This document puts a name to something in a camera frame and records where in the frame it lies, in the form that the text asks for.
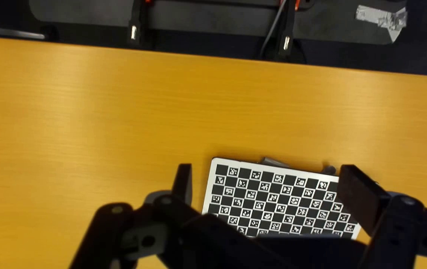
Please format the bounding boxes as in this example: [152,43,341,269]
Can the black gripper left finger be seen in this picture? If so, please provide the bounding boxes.
[68,163,207,269]

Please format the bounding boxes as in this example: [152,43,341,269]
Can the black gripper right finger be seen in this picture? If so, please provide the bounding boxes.
[337,164,427,269]

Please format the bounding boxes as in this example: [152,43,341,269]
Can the black white checkered board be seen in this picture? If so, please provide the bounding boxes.
[203,158,361,239]

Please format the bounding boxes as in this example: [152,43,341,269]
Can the grey crumpled tape piece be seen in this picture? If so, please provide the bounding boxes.
[355,4,407,42]

